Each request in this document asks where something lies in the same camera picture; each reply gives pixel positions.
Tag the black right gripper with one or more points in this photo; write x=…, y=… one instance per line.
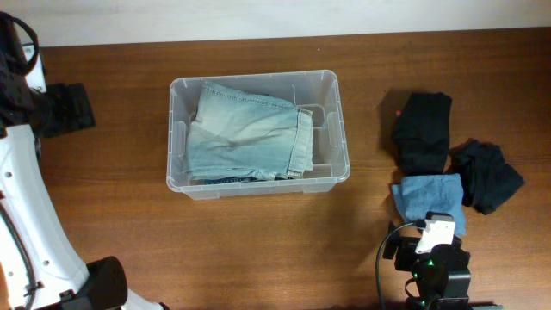
x=405, y=245

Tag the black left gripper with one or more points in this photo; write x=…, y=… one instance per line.
x=71, y=114

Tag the light blue cloth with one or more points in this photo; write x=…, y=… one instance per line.
x=416, y=196

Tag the dark garment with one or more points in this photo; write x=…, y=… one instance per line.
x=488, y=181

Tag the black garment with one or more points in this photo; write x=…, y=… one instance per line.
x=421, y=134

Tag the light wash jeans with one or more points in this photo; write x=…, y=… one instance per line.
x=238, y=134

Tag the dark blue jeans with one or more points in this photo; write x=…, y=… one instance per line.
x=228, y=180

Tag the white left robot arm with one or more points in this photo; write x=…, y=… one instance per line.
x=41, y=268

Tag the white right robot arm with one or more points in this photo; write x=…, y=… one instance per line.
x=442, y=283

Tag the clear plastic storage container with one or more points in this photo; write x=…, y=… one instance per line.
x=317, y=91

